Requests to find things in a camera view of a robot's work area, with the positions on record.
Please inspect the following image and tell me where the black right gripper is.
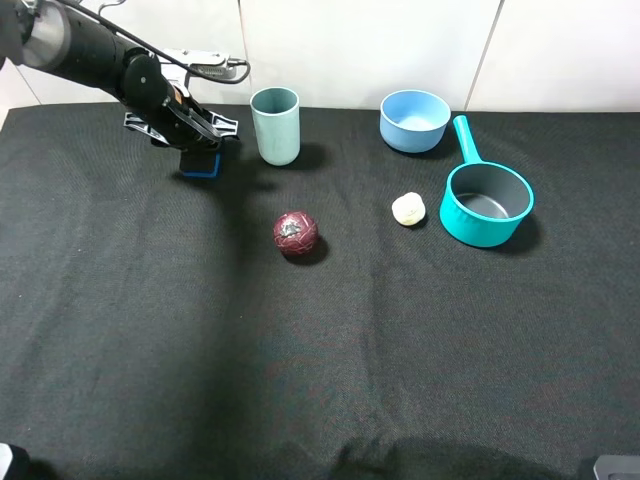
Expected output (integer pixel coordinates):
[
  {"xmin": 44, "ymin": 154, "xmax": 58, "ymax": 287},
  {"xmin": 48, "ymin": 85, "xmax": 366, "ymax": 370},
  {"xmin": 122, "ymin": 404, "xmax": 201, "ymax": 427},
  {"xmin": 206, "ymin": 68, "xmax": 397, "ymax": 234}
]
[{"xmin": 125, "ymin": 82, "xmax": 239, "ymax": 149}]

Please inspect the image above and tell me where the black and blue sponge block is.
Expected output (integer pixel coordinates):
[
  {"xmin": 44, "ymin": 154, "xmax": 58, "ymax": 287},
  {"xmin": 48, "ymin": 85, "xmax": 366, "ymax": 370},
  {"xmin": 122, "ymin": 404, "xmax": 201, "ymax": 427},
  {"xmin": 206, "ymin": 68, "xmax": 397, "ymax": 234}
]
[{"xmin": 179, "ymin": 145, "xmax": 222, "ymax": 179}]

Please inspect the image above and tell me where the pale green cup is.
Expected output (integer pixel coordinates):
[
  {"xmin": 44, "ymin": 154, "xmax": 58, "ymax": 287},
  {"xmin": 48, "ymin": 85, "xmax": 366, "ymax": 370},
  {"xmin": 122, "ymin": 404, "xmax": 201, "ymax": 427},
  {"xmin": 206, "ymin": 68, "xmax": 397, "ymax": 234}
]
[{"xmin": 250, "ymin": 87, "xmax": 301, "ymax": 167}]

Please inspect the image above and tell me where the dark red ball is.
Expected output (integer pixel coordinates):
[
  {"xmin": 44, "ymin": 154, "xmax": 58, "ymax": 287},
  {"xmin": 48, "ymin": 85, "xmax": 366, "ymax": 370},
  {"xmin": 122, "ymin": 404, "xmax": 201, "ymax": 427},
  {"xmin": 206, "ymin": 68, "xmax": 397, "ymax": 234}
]
[{"xmin": 273, "ymin": 211, "xmax": 319, "ymax": 257}]

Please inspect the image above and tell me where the black tablecloth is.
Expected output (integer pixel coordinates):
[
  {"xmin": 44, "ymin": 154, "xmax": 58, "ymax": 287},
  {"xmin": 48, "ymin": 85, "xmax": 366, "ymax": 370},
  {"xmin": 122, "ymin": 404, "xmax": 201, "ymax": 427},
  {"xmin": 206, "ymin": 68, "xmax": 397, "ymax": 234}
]
[{"xmin": 1, "ymin": 104, "xmax": 639, "ymax": 479}]

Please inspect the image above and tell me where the light blue bowl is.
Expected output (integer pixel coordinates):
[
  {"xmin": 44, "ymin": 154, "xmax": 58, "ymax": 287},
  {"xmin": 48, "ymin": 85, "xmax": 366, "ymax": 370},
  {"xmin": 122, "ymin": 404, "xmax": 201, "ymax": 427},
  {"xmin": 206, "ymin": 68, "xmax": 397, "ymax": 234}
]
[{"xmin": 379, "ymin": 89, "xmax": 451, "ymax": 154}]

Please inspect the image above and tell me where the white garlic bulb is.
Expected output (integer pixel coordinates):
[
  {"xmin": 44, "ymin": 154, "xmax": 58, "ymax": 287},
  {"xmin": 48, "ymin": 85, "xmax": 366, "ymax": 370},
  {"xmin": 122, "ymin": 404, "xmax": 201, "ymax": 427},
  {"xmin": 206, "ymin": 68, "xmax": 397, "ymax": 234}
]
[{"xmin": 391, "ymin": 192, "xmax": 426, "ymax": 227}]

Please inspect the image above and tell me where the grey device at corner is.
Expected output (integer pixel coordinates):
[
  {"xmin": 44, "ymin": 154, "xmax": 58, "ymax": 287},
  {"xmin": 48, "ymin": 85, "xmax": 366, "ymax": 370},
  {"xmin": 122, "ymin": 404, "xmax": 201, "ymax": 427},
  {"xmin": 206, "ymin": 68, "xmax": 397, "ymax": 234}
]
[{"xmin": 593, "ymin": 455, "xmax": 640, "ymax": 480}]

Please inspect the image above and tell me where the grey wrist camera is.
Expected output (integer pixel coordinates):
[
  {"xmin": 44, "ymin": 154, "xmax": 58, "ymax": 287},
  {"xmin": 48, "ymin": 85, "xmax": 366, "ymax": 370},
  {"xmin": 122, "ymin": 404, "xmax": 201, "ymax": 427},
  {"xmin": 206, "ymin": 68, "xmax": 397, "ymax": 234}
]
[{"xmin": 159, "ymin": 49, "xmax": 237, "ymax": 83}]

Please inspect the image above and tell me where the black cable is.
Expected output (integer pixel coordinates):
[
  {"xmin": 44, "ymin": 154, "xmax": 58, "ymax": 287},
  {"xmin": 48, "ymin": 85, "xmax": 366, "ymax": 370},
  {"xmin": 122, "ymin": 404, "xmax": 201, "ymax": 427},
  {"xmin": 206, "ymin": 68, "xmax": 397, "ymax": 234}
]
[{"xmin": 59, "ymin": 0, "xmax": 251, "ymax": 86}]

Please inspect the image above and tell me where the teal saucepan with handle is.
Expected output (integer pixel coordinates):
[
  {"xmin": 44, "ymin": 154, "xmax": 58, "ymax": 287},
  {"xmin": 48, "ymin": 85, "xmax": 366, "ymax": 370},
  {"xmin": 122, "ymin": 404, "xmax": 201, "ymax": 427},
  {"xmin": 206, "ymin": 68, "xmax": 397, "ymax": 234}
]
[{"xmin": 439, "ymin": 115, "xmax": 535, "ymax": 248}]

